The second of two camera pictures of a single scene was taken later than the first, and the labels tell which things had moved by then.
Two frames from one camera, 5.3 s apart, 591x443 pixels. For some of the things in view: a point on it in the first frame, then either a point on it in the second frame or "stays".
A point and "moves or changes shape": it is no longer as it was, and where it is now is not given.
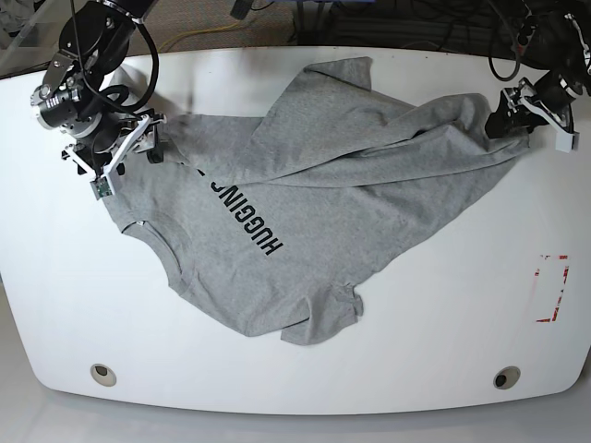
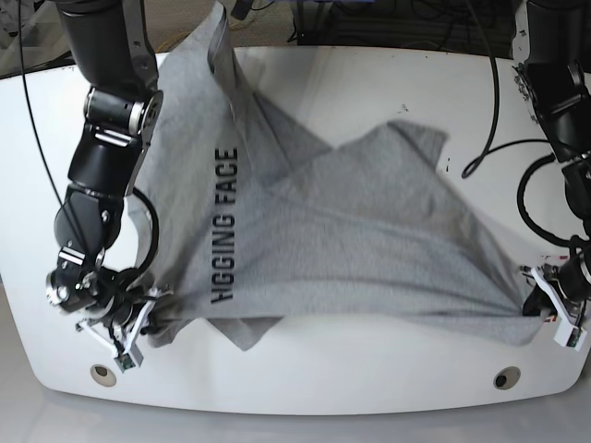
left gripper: [107, 146] -> [119, 330]
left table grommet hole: [102, 375] stays
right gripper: [506, 121] -> [569, 289]
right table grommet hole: [506, 377] stays
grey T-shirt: [269, 221] moves or changes shape
